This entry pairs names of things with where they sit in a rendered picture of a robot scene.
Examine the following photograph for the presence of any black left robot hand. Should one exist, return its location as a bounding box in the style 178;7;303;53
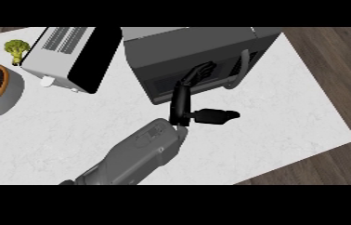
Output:
166;60;241;127

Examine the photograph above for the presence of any dark grey microwave door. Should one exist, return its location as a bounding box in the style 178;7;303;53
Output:
129;47;260;106

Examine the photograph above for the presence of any dark grey microwave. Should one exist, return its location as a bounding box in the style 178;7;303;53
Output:
119;27;283;106

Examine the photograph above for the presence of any white appliance with black front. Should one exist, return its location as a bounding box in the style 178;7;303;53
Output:
19;27;123;95

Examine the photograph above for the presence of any brown wooden bowl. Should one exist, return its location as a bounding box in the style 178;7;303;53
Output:
0;64;10;98

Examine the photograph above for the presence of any green broccoli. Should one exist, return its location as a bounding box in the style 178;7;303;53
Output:
2;39;30;67

